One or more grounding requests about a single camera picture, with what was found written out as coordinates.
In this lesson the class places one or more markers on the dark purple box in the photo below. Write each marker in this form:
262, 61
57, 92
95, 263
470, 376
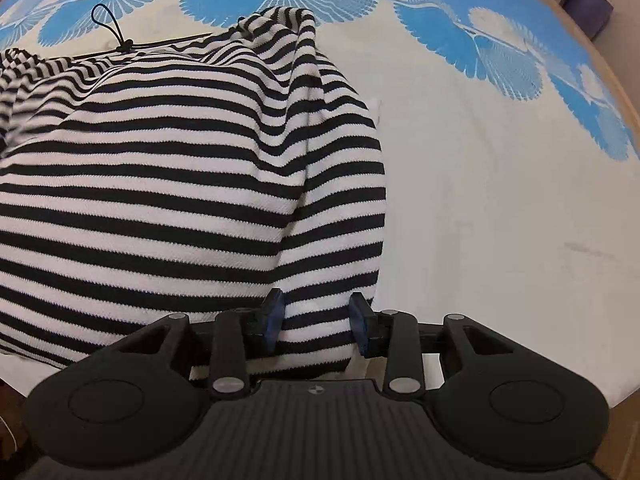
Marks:
586, 5

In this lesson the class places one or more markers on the blue white printed bedsheet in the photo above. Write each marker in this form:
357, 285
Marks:
475, 185

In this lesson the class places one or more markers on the tan bed frame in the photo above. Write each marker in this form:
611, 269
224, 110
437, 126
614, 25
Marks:
607, 60

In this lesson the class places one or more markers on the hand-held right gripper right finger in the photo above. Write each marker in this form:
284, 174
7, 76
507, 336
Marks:
358, 320

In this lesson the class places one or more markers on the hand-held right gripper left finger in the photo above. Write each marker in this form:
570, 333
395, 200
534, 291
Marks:
274, 315

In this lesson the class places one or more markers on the black white striped garment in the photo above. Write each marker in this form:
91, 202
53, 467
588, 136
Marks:
175, 185

